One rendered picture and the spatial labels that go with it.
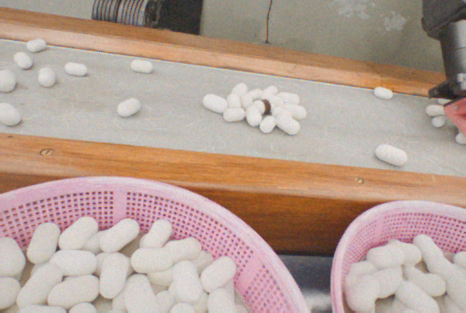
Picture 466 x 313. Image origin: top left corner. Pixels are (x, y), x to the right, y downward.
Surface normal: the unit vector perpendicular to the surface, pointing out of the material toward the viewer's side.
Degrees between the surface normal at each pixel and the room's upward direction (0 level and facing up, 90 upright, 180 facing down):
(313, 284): 0
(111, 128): 0
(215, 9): 90
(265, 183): 0
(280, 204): 90
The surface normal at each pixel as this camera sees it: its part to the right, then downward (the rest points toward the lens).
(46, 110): 0.17, -0.83
